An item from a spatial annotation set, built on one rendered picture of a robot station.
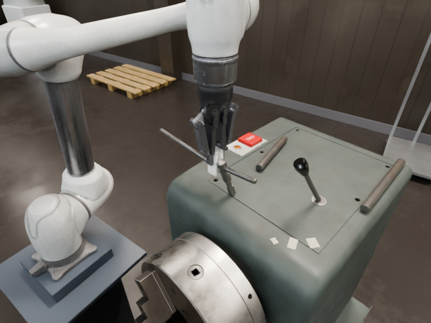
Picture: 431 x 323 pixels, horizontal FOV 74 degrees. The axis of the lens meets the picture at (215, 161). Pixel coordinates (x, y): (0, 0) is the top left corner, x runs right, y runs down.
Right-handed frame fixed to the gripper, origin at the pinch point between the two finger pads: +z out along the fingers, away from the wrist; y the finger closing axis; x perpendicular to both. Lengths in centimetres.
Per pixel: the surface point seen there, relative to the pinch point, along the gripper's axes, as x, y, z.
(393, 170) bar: 30, -40, 8
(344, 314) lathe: 35, -41, 81
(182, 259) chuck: 9.2, 18.9, 11.8
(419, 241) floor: 46, -172, 136
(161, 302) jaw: 9.2, 25.6, 20.8
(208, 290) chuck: 17.9, 19.4, 12.7
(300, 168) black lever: 18.6, -7.6, -3.8
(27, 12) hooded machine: -693, -138, 45
